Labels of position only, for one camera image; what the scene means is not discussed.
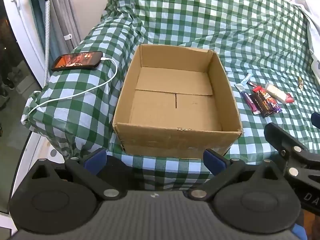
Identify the white door frame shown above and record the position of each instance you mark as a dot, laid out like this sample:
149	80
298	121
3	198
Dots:
20	15

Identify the purple candy bar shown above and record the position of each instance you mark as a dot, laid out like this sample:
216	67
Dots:
276	107

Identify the red snack packet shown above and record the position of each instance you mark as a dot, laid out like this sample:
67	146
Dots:
289	99

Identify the garment steamer with hose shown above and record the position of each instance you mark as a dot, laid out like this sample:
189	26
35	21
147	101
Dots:
46	41

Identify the grey curtain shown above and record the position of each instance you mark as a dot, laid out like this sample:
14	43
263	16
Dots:
64	30

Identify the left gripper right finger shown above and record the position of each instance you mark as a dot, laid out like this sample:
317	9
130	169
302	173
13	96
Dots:
224	171

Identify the open cardboard box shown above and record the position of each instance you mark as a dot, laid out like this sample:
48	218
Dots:
176	102

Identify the black smartphone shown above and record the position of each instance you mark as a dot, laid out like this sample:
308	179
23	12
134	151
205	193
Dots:
84	60

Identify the light blue stick packet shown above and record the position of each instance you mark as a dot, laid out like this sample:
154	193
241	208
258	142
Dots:
246	79

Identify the orange red chip packet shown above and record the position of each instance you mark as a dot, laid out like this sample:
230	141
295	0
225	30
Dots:
271	101

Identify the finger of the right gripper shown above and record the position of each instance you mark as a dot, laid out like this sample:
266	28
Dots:
315	119
289	148

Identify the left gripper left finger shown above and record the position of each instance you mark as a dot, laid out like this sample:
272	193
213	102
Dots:
98	175

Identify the clear pack of crackers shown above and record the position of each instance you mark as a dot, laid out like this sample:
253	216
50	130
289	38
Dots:
276	93

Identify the purple tube snack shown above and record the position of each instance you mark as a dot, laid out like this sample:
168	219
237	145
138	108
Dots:
247	99

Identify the black chocolate bar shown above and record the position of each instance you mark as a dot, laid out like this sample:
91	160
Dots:
262	104

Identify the gold snack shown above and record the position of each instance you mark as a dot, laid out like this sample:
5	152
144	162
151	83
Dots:
300	83

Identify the white plastic sheet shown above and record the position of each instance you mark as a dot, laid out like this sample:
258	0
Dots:
312	15

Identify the red kitkat style bar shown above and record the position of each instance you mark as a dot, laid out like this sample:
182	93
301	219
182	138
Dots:
258	89

